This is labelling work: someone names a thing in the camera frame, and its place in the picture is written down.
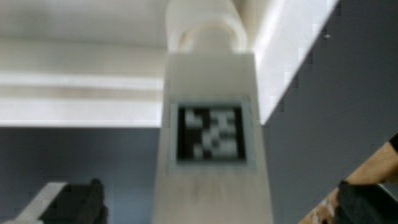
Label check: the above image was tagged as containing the white square tabletop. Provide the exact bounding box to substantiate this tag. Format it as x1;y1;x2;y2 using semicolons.
0;0;339;127

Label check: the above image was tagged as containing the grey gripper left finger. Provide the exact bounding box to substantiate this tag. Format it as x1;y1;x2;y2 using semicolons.
3;179;108;224

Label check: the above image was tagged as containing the white table leg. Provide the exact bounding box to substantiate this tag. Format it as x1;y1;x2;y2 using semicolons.
153;0;273;224

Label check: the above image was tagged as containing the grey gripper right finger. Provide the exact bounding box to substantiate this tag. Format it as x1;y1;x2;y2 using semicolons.
298;180;398;224

